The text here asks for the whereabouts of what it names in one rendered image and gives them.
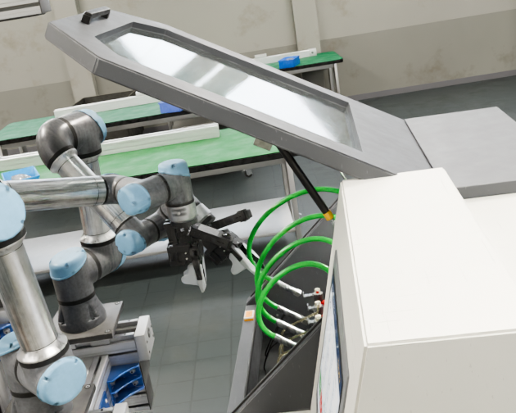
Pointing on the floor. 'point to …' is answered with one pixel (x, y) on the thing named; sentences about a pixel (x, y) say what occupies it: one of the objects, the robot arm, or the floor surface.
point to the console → (426, 303)
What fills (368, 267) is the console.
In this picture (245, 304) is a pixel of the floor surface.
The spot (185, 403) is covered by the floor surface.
